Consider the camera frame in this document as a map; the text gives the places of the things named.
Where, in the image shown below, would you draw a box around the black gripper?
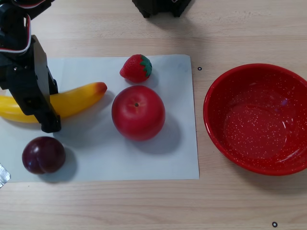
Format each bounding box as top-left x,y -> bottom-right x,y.
0,34 -> 62,134

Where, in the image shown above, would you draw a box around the yellow plastic banana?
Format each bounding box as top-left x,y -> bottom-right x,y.
0,81 -> 108,124

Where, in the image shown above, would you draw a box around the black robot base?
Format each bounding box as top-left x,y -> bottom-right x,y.
131,0 -> 193,18

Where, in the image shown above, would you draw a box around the red speckled bowl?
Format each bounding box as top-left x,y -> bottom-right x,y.
203,63 -> 307,176

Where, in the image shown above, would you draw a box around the dark purple plastic plum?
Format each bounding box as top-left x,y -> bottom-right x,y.
22,136 -> 66,175

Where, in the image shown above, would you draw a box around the white paper sheet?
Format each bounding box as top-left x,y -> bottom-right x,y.
0,54 -> 200,183

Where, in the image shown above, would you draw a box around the red plastic apple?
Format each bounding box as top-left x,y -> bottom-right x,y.
111,85 -> 166,141

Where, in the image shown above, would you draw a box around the grey tape piece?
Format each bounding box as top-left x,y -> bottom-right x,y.
0,162 -> 12,190

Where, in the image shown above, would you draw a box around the red plastic strawberry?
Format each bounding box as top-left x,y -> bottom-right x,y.
119,54 -> 153,84

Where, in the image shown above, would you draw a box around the red and white arm wires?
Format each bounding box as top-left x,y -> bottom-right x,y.
0,0 -> 48,54

